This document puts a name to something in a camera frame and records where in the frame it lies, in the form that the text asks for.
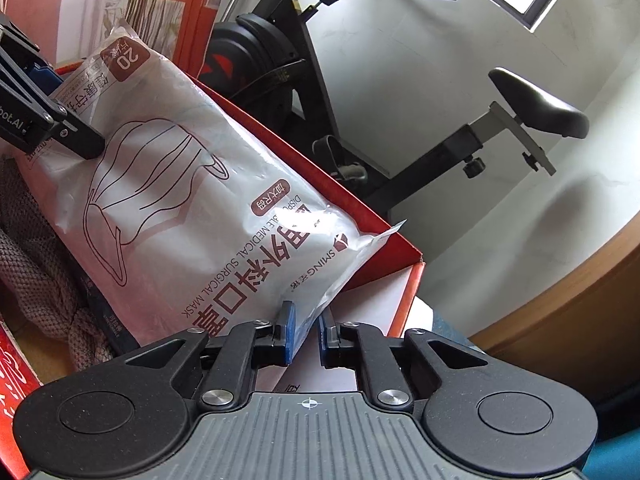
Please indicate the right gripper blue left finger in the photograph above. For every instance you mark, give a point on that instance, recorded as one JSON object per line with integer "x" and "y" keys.
{"x": 274, "y": 343}

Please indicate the black exercise bike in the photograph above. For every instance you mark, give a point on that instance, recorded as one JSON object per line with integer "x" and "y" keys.
{"x": 265, "y": 63}

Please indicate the brown wooden cabinet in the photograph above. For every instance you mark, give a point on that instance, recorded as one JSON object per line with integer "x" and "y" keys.
{"x": 583, "y": 331}

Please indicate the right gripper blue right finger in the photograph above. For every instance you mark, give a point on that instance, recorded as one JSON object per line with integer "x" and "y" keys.
{"x": 335, "y": 349}

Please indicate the blue fabric curtain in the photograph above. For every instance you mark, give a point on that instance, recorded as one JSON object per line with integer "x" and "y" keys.
{"x": 615, "y": 459}

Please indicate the grey mesh fabric item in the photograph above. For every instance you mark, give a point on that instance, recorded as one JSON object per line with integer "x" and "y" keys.
{"x": 37, "y": 268}

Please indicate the white surgical mask package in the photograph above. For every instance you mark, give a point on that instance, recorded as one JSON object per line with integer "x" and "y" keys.
{"x": 186, "y": 219}

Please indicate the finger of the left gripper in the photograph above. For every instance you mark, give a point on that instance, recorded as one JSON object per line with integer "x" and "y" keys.
{"x": 75, "y": 134}

